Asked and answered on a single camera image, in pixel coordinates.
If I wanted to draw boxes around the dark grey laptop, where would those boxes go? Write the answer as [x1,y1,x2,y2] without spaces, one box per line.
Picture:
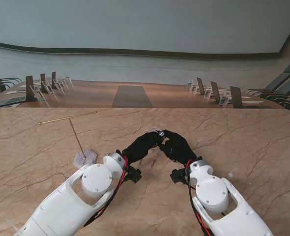
[0,96,27,109]

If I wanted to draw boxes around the gold T rack marble base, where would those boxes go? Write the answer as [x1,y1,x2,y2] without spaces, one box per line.
[39,111,98,168]

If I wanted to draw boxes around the brown conference table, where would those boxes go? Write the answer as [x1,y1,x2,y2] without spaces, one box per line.
[0,78,286,110]

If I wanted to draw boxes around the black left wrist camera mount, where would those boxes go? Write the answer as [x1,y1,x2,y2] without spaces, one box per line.
[125,166,143,184]

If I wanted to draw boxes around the red black right arm cable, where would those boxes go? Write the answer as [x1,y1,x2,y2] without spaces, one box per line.
[185,161,209,236]

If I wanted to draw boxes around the red black arm cable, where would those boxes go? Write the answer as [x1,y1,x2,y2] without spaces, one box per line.
[185,161,209,236]
[83,156,130,227]

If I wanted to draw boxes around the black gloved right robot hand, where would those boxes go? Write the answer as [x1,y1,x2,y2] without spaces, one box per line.
[159,129,199,165]

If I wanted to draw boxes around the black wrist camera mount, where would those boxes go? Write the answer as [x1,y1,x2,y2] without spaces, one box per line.
[125,166,143,184]
[170,168,189,185]

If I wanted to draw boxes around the red black left arm cable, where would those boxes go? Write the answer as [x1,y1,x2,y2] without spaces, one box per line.
[83,156,130,227]

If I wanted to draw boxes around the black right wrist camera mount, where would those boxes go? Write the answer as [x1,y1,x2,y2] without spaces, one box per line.
[170,168,189,185]

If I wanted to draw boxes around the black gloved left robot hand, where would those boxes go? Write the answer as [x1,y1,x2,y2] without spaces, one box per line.
[122,130,165,164]

